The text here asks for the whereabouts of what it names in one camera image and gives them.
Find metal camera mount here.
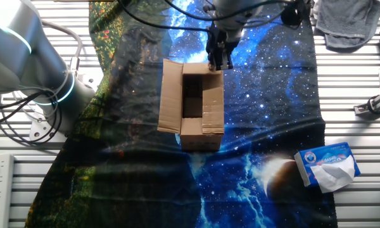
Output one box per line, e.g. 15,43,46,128
353,93,380,117

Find dark forest print cloth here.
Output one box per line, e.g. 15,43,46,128
25,0,203,228

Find black looped cable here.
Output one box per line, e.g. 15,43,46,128
0,91,63,147

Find brown cardboard box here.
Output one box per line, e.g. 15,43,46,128
157,58,225,152

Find blue galaxy print cloth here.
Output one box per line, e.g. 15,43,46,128
163,0,338,228

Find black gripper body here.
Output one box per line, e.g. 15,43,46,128
205,25,241,56

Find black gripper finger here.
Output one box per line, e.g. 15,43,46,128
208,51,220,72
218,50,234,71

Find white power strip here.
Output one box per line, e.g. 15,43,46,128
0,153,15,228

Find blue tissue pack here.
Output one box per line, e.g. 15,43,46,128
293,141,361,194

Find thick grey cable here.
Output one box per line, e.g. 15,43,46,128
42,20,83,75

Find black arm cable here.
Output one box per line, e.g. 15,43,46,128
116,0,212,33
163,0,292,22

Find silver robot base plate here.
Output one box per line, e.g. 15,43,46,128
29,74,96,143

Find grey towel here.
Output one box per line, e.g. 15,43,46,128
315,0,380,54

